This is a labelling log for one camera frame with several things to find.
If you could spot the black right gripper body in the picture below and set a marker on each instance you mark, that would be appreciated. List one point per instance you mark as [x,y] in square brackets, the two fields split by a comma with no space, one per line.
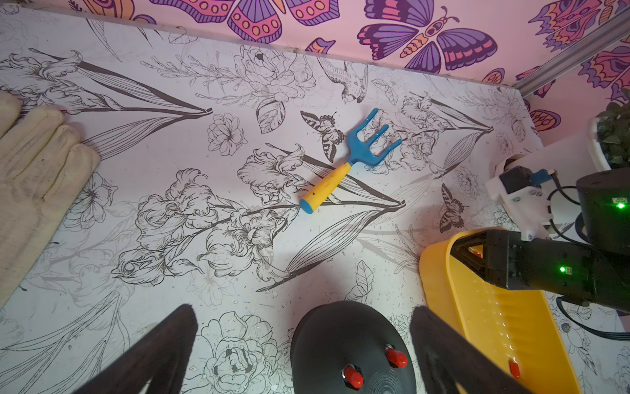
[593,269]

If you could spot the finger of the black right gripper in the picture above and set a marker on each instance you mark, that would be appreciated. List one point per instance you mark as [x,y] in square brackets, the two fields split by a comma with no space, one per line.
[484,253]

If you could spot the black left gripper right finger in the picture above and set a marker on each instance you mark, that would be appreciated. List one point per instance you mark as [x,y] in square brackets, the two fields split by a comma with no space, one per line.
[448,362]

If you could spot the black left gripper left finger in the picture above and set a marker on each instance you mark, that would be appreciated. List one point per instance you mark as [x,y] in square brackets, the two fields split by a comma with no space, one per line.
[156,363]

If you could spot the red screw sleeve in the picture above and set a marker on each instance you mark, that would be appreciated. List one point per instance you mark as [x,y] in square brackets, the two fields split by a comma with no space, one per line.
[396,358]
[352,377]
[514,369]

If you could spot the black round screw base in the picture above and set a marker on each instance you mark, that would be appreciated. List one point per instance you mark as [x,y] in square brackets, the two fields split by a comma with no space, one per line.
[331,336]

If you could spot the yellow plastic tray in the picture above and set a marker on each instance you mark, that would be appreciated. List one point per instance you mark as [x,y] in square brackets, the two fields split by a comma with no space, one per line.
[503,325]

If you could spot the potted green plant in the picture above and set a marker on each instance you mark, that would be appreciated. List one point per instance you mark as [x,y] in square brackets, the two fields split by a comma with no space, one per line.
[590,147]

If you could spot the blue yellow garden fork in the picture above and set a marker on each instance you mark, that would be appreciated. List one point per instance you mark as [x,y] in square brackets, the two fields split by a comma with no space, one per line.
[359,152]

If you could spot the cream fabric glove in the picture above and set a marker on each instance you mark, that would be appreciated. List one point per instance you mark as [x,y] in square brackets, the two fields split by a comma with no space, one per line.
[44,167]

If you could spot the aluminium cage frame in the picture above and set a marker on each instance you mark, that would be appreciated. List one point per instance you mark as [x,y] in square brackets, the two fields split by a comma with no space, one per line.
[606,35]

